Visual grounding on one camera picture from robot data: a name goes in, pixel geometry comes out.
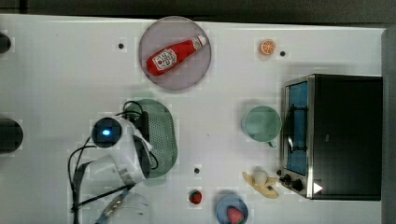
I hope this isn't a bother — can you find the red toy strawberry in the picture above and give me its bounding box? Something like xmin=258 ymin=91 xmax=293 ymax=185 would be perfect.
xmin=189 ymin=190 xmax=203 ymax=204

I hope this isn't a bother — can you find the peeled toy banana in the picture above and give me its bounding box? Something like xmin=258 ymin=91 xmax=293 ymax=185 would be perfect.
xmin=242 ymin=169 xmax=279 ymax=199

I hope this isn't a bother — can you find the grey round plate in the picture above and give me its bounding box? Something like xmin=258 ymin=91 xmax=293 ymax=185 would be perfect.
xmin=138 ymin=16 xmax=211 ymax=91

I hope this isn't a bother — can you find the black toaster oven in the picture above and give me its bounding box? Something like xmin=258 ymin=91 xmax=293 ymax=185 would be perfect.
xmin=277 ymin=74 xmax=383 ymax=201

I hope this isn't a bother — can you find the black round mount lower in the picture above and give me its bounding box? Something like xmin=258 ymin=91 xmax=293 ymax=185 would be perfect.
xmin=0 ymin=119 xmax=23 ymax=154

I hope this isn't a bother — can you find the black round mount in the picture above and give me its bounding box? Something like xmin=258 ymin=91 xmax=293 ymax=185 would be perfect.
xmin=0 ymin=33 xmax=11 ymax=53
xmin=0 ymin=119 xmax=23 ymax=154

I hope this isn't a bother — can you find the orange slice toy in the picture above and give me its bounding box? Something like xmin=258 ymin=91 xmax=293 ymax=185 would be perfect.
xmin=259 ymin=39 xmax=276 ymax=55

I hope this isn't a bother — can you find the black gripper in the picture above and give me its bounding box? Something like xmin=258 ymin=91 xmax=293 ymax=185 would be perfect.
xmin=125 ymin=111 xmax=149 ymax=140

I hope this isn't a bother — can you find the green plastic mug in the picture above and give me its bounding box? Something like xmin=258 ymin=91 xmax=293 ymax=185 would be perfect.
xmin=241 ymin=105 xmax=282 ymax=148

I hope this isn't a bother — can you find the blue small bowl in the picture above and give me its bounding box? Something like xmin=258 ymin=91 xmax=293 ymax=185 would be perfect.
xmin=216 ymin=195 xmax=248 ymax=224

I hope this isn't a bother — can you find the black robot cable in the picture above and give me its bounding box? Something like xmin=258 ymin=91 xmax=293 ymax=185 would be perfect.
xmin=67 ymin=136 xmax=134 ymax=224

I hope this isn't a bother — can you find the red ketchup bottle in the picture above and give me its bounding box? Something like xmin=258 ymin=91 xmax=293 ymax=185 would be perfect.
xmin=146 ymin=35 xmax=207 ymax=77

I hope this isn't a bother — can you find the strawberry in blue bowl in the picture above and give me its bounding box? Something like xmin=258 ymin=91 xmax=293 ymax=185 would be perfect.
xmin=227 ymin=207 xmax=245 ymax=224

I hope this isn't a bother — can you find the black round mount upper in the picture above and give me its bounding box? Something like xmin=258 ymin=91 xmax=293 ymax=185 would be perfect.
xmin=0 ymin=33 xmax=11 ymax=53

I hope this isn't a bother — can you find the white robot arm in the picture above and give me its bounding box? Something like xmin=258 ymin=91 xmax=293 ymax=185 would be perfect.
xmin=69 ymin=114 xmax=152 ymax=224

